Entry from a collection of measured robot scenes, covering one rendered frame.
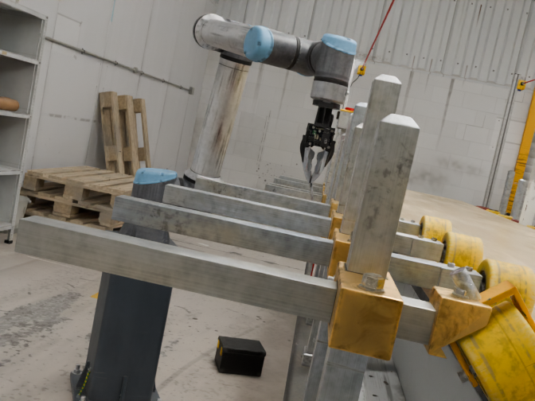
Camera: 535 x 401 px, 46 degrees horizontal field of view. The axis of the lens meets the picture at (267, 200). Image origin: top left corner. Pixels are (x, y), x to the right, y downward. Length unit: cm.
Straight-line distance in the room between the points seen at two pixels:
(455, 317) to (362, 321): 8
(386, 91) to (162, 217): 32
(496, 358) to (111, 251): 33
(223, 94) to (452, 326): 179
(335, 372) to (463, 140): 898
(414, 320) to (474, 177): 902
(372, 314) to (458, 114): 905
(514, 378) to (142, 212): 48
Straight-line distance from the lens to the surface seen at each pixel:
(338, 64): 161
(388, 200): 56
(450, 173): 950
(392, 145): 56
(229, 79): 224
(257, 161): 957
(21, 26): 464
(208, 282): 54
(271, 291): 53
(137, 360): 239
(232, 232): 78
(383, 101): 81
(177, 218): 80
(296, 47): 169
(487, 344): 54
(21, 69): 461
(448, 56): 960
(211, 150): 228
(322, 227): 103
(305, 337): 127
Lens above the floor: 107
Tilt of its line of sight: 6 degrees down
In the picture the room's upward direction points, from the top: 12 degrees clockwise
